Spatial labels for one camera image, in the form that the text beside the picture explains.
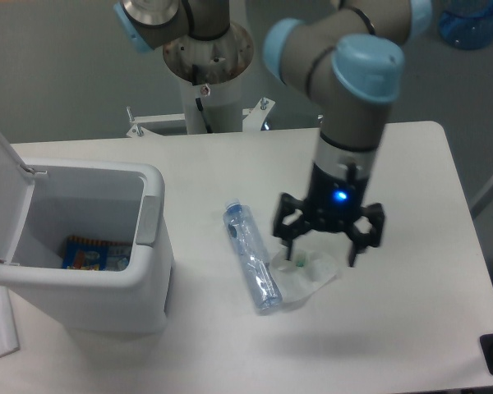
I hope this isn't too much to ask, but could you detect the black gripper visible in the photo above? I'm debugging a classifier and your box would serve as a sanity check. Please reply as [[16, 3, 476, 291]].
[[272, 163, 385, 268]]

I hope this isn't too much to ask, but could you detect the white plastic trash can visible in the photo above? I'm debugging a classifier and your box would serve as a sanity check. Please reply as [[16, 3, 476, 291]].
[[0, 133, 173, 333]]

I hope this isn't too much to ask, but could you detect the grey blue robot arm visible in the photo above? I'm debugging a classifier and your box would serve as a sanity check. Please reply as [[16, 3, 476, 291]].
[[113, 1, 432, 264]]

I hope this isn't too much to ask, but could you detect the crumpled clear plastic wrapper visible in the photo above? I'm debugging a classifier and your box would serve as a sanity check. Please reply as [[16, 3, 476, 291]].
[[269, 249, 339, 307]]

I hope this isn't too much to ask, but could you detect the crushed clear plastic bottle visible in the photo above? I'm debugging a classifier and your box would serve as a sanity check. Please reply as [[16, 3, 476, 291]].
[[223, 199, 283, 312]]

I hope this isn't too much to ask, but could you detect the blue water jug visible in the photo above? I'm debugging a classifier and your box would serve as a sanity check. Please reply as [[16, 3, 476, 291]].
[[437, 1, 493, 50]]

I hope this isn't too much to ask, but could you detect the colourful snack wrapper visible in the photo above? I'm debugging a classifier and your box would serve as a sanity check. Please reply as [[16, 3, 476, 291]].
[[61, 236, 132, 272]]

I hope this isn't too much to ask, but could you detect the white pedestal base frame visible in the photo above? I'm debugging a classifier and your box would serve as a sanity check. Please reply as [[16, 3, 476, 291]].
[[125, 96, 325, 139]]

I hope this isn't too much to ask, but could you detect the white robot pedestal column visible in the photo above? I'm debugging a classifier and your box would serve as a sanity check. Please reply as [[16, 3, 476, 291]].
[[163, 22, 254, 112]]

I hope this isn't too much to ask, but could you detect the black pedestal cable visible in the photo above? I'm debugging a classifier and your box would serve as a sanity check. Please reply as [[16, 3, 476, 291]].
[[191, 64, 214, 134]]

